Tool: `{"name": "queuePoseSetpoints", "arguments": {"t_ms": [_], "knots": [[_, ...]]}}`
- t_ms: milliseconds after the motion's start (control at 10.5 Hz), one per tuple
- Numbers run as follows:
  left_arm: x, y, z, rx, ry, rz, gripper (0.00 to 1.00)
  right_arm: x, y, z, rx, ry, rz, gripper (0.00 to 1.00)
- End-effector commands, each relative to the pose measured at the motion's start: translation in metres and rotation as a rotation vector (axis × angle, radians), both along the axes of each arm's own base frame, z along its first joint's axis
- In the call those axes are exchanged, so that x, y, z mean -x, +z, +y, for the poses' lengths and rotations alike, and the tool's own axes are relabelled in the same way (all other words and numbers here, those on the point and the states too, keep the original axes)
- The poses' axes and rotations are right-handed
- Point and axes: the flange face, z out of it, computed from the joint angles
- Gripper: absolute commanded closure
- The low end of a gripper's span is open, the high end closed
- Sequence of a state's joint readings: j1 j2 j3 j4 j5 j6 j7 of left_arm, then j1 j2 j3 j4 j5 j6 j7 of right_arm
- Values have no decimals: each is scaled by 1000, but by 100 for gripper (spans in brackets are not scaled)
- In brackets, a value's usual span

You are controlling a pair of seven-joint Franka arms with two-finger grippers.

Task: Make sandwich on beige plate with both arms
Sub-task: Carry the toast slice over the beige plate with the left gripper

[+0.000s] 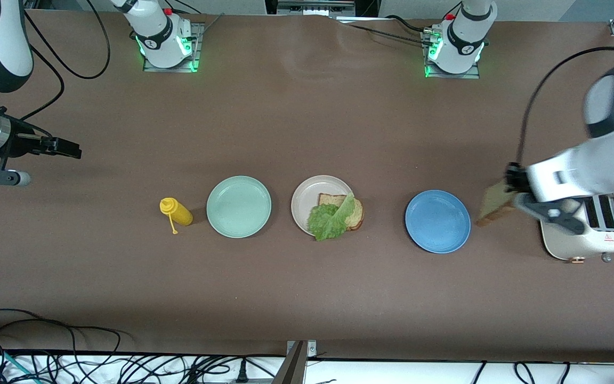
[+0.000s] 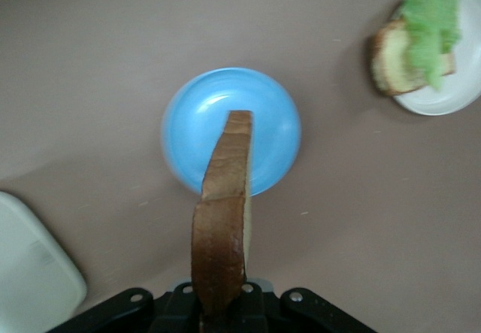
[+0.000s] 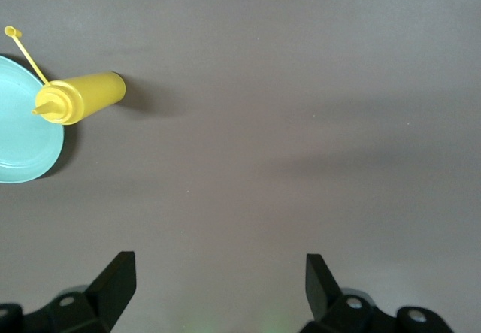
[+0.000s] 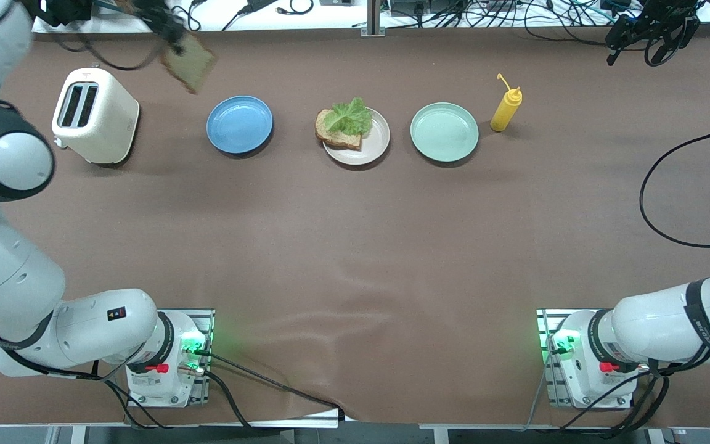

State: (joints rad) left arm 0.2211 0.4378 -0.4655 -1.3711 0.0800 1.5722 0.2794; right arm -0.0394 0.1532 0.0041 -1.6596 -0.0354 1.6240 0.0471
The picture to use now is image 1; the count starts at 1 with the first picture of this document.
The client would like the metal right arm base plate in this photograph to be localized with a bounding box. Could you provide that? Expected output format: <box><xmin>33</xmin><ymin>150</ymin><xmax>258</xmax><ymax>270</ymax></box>
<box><xmin>143</xmin><ymin>22</ymin><xmax>205</xmax><ymax>73</ymax></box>

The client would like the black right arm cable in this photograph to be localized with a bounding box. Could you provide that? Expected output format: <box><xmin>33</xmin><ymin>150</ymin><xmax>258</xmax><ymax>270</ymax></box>
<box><xmin>19</xmin><ymin>0</ymin><xmax>111</xmax><ymax>123</ymax></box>

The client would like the black looping floor cable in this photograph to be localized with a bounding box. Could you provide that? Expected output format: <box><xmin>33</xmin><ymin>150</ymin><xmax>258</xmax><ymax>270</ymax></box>
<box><xmin>0</xmin><ymin>308</ymin><xmax>132</xmax><ymax>384</ymax></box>

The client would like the mint green plate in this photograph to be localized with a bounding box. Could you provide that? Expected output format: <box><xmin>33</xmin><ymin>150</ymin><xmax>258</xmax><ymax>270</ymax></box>
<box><xmin>206</xmin><ymin>176</ymin><xmax>272</xmax><ymax>238</ymax></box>

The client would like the grey power strip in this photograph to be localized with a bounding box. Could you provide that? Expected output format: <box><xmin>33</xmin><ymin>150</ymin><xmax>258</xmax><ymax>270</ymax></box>
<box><xmin>216</xmin><ymin>376</ymin><xmax>278</xmax><ymax>384</ymax></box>

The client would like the yellow mustard squeeze bottle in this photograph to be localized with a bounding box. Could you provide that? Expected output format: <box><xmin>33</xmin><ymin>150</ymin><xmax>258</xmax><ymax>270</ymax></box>
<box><xmin>159</xmin><ymin>197</ymin><xmax>194</xmax><ymax>235</ymax></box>

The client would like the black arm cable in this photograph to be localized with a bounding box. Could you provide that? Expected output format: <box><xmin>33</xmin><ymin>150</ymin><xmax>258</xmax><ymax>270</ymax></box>
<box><xmin>515</xmin><ymin>46</ymin><xmax>614</xmax><ymax>167</ymax></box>
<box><xmin>19</xmin><ymin>0</ymin><xmax>111</xmax><ymax>123</ymax></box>

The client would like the beige plate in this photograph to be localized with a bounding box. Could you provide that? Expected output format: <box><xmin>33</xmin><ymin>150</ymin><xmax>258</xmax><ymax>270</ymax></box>
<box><xmin>291</xmin><ymin>175</ymin><xmax>358</xmax><ymax>238</ymax></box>

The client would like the grey metal bracket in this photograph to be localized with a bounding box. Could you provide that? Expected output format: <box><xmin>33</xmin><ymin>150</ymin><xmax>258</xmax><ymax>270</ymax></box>
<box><xmin>272</xmin><ymin>340</ymin><xmax>318</xmax><ymax>384</ymax></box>

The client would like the long black tabletop cable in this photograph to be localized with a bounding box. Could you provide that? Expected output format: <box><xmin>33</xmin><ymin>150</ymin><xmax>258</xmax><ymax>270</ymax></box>
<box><xmin>345</xmin><ymin>22</ymin><xmax>431</xmax><ymax>45</ymax></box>

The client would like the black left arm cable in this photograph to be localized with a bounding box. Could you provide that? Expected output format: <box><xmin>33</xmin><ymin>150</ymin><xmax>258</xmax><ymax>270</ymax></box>
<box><xmin>515</xmin><ymin>46</ymin><xmax>614</xmax><ymax>167</ymax></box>

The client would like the short black tabletop cable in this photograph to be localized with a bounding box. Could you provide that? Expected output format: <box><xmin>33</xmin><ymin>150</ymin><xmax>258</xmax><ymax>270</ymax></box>
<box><xmin>384</xmin><ymin>14</ymin><xmax>427</xmax><ymax>34</ymax></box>

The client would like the green lettuce leaf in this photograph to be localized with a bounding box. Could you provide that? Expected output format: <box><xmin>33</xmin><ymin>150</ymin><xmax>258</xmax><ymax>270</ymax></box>
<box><xmin>307</xmin><ymin>191</ymin><xmax>357</xmax><ymax>242</ymax></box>

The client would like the metal equipment with black frame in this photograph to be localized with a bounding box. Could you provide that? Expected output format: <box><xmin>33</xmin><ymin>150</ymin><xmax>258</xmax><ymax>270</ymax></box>
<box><xmin>264</xmin><ymin>0</ymin><xmax>379</xmax><ymax>19</ymax></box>

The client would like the cream white toaster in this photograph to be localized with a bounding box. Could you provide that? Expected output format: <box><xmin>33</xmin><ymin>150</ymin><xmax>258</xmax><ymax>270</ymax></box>
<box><xmin>539</xmin><ymin>192</ymin><xmax>614</xmax><ymax>264</ymax></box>

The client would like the brown bread slice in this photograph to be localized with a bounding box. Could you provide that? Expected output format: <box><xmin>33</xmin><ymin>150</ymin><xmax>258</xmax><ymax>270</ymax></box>
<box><xmin>476</xmin><ymin>179</ymin><xmax>518</xmax><ymax>228</ymax></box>
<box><xmin>317</xmin><ymin>194</ymin><xmax>365</xmax><ymax>231</ymax></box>

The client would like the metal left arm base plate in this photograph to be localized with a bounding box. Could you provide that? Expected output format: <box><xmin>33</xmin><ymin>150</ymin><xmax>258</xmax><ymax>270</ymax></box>
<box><xmin>424</xmin><ymin>29</ymin><xmax>481</xmax><ymax>79</ymax></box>

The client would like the blue plate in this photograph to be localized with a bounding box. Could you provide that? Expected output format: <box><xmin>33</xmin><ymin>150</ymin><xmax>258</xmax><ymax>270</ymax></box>
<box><xmin>405</xmin><ymin>190</ymin><xmax>471</xmax><ymax>254</ymax></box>

